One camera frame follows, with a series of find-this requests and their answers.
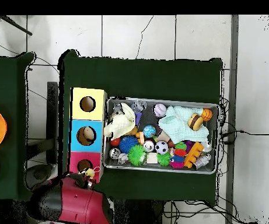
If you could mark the cream yellow cloth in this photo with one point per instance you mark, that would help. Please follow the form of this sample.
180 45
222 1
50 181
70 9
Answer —
122 123

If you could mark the white baseball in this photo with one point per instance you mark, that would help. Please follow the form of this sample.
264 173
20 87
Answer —
159 110

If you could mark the yellow plush duck toy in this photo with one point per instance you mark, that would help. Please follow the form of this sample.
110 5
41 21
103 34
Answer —
89 173

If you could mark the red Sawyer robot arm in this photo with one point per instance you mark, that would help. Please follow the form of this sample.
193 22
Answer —
78 203

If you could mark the wooden box with three holes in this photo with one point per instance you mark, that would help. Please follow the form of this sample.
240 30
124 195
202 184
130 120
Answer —
96 144

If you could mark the shallow mesh bin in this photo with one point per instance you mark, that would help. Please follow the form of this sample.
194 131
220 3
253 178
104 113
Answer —
159 169

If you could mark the blue globe ball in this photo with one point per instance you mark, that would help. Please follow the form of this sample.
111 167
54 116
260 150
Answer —
149 131

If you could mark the blue spiky ball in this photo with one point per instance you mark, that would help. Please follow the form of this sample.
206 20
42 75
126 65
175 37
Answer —
128 144

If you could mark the green spiky ball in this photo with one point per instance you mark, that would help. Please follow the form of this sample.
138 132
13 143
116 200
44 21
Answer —
136 155

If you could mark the small soccer ball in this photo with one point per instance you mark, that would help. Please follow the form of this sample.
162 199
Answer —
161 147

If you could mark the mint green cloth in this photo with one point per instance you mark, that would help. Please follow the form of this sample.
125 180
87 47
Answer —
178 127

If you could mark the dark green table cloth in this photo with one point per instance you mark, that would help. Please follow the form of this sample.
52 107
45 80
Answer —
3 81
143 79

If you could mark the toy hamburger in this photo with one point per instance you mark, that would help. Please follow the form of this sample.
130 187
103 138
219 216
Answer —
195 121

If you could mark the orange toy brick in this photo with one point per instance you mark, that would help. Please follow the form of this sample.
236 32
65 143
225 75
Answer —
192 154

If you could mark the small orange basketball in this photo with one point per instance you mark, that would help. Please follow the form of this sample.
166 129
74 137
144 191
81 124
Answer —
206 114

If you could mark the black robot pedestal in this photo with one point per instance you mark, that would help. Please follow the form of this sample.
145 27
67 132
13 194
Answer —
136 214

